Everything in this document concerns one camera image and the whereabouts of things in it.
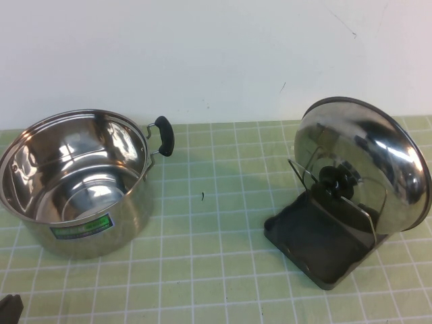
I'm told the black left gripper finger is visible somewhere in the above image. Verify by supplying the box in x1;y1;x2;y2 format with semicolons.
9;294;24;324
0;295;13;324

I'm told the stainless steel pot lid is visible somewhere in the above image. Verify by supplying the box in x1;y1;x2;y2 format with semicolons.
293;97;432;234

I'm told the stainless steel cooking pot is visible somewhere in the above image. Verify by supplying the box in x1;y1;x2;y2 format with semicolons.
0;108;173;261

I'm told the dark grey rack tray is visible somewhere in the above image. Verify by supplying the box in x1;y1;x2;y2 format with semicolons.
263;190;389;290

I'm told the green grid mat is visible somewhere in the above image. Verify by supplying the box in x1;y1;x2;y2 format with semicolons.
0;115;432;324

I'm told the metal wire rack frame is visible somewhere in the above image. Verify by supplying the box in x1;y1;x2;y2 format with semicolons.
288;158;389;244

